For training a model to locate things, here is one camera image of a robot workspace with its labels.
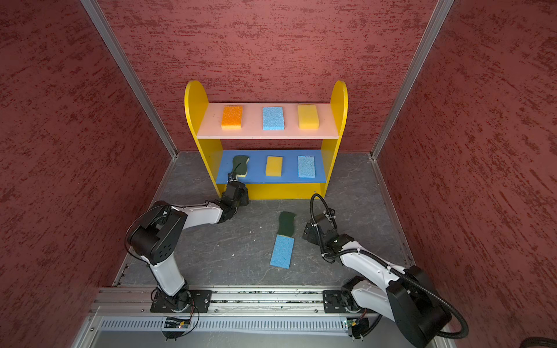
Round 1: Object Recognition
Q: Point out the dark green wavy sponge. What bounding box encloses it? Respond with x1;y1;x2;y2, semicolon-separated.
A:
231;155;249;178
277;211;296;238

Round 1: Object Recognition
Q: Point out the yellow sponge front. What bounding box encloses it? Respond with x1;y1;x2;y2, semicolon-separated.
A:
265;156;283;177

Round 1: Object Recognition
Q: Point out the yellow sponge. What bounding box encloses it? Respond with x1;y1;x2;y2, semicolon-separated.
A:
265;156;283;177
297;104;320;131

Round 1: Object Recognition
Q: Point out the blue sponge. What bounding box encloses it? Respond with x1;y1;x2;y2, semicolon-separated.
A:
270;235;294;269
297;156;316;178
263;107;285;131

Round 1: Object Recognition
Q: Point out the orange sponge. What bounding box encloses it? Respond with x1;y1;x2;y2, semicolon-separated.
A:
221;105;243;131

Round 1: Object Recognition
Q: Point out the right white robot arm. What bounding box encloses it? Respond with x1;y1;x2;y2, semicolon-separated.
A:
303;213;455;347

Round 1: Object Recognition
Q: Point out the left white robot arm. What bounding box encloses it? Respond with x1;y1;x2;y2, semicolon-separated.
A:
125;181;249;313

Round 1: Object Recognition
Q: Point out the yellow wooden two-tier shelf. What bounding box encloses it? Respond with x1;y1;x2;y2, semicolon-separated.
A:
184;81;348;200

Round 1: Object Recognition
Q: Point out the perforated metal vent strip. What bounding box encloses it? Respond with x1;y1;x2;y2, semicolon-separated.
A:
100;317;348;334

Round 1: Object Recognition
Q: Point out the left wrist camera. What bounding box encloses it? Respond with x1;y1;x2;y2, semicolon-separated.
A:
227;172;238;182

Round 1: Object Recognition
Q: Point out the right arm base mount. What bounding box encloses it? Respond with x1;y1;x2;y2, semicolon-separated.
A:
322;289;388;314

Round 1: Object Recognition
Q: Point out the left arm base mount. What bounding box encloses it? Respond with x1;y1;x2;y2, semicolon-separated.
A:
150;288;213;314

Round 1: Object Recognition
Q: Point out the black corrugated cable conduit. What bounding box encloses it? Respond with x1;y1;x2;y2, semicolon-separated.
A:
309;193;469;339

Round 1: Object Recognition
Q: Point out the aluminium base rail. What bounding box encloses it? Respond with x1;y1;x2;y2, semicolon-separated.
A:
93;284;436;318

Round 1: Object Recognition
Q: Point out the right aluminium corner post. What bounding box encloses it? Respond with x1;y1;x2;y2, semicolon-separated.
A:
371;0;454;162

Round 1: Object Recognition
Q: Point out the aluminium corner post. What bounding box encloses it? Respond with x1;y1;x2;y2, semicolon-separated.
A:
371;0;454;162
81;0;179;160

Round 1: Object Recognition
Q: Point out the left aluminium corner post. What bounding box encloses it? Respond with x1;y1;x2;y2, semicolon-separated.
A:
81;0;179;160

